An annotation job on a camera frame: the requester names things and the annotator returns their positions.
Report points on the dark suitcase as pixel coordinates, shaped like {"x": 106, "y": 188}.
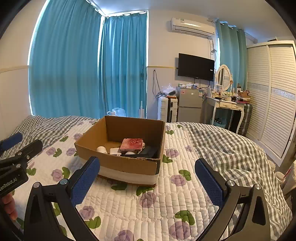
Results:
{"x": 173, "y": 110}

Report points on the person's left hand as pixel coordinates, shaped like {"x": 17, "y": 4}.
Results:
{"x": 9, "y": 206}

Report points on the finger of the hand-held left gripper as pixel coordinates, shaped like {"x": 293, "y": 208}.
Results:
{"x": 31, "y": 148}
{"x": 10, "y": 141}

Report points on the white suitcase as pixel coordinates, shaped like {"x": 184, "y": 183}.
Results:
{"x": 163, "y": 109}

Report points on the clear plastic bag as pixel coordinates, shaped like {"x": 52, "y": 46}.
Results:
{"x": 169, "y": 90}

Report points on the narrow teal curtain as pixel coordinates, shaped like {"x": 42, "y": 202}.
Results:
{"x": 231, "y": 58}

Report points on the wide teal curtain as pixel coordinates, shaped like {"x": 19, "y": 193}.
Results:
{"x": 67, "y": 64}

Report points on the small black box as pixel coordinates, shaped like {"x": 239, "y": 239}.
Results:
{"x": 149, "y": 151}

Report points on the small white box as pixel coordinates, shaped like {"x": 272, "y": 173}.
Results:
{"x": 115, "y": 151}

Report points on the grey suitcase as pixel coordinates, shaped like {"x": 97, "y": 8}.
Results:
{"x": 245, "y": 119}

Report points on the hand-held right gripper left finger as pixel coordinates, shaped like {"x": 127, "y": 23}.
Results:
{"x": 84, "y": 179}

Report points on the white plastic bag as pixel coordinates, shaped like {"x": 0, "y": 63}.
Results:
{"x": 119, "y": 112}

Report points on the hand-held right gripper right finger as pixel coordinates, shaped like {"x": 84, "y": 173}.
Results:
{"x": 209, "y": 182}

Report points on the white dressing table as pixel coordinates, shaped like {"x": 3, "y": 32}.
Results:
{"x": 225, "y": 105}

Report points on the white cup with straw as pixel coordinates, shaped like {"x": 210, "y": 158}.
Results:
{"x": 281, "y": 177}

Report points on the white cylindrical bottle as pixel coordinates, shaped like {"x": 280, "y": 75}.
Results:
{"x": 101, "y": 149}

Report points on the white padded cloth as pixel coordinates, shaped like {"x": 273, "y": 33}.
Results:
{"x": 290, "y": 183}

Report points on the white louvred wardrobe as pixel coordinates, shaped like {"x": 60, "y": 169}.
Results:
{"x": 272, "y": 99}

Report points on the brown cardboard box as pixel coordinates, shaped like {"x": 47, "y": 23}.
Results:
{"x": 120, "y": 165}

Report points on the white oval mirror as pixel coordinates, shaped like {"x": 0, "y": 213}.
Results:
{"x": 223, "y": 77}

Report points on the red patterned book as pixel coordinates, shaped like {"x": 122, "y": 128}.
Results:
{"x": 132, "y": 144}

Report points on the silver small fridge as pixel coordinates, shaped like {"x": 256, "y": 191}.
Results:
{"x": 189, "y": 104}

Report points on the floral quilted bedspread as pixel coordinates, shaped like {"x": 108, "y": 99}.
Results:
{"x": 231, "y": 148}

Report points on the black wall television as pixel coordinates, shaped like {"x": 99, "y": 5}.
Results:
{"x": 195, "y": 67}

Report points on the white air conditioner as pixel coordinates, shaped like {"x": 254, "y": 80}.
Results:
{"x": 193, "y": 27}

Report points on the white floral quilt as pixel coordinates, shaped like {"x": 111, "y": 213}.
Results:
{"x": 138, "y": 208}

